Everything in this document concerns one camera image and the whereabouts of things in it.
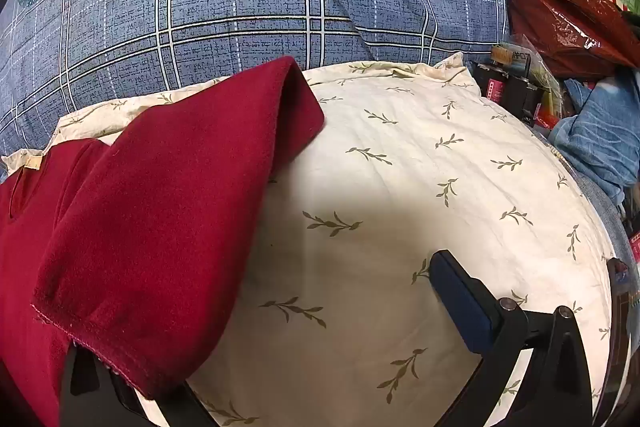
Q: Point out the blue denim garment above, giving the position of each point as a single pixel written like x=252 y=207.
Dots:
x=600 y=142

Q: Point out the red plastic bag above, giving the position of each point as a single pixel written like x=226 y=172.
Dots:
x=565 y=17

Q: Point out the dark red knit garment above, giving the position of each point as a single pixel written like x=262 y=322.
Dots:
x=150 y=207

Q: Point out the printed paper package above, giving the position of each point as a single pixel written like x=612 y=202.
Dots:
x=512 y=59

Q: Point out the cream leaf-print pillow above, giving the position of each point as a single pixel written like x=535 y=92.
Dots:
x=400 y=207

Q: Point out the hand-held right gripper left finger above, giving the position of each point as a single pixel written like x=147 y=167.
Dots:
x=172 y=413

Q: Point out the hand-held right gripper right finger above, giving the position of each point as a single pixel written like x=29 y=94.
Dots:
x=462 y=302

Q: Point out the black box with pink label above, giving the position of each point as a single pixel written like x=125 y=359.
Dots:
x=525 y=99
x=490 y=87

